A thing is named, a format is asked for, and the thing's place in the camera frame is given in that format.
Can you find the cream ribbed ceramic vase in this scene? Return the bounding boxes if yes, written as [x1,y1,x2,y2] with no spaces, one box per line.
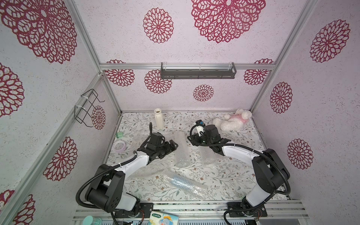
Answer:
[154,108,164,129]

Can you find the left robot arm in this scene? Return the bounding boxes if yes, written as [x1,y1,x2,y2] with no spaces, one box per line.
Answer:
[76,132,179,216]

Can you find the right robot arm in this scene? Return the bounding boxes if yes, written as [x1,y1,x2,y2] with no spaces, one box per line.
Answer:
[187,122,291,210]

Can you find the bubble wrapped item front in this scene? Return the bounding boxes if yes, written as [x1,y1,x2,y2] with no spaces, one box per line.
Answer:
[164,172,208,200]

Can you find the white pink plush toy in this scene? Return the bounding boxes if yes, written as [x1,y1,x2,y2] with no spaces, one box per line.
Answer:
[212,109,253,131]

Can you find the lilac tape roll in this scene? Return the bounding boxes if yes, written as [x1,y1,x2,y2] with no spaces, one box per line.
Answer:
[112,140,127,153]

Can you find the green cube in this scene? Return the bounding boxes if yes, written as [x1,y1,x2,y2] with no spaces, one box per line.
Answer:
[115,131,124,139]

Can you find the tissue pack with cartoon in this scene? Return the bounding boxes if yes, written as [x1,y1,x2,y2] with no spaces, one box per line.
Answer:
[149,211,179,225]

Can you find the teal bottle cap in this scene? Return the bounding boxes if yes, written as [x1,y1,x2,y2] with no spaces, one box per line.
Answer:
[82,216,102,225]

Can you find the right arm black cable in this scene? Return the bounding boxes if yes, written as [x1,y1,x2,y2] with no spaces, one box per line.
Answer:
[187,123,292,225]

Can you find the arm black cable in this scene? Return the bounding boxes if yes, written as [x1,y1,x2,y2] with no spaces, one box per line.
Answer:
[187,123,292,225]
[75,121,154,225]

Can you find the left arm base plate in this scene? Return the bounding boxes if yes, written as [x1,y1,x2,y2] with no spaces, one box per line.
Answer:
[115,202,154,219]

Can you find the black wall shelf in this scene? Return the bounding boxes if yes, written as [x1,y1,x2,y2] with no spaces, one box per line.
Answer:
[160,63,237,80]

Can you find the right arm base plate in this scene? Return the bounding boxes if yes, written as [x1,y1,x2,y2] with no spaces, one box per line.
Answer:
[227,202,268,218]

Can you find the black wire wall rack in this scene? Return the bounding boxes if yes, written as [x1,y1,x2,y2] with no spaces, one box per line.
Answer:
[74,89,105,128]

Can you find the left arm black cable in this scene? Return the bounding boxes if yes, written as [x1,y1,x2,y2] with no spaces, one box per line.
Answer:
[75,121,154,225]

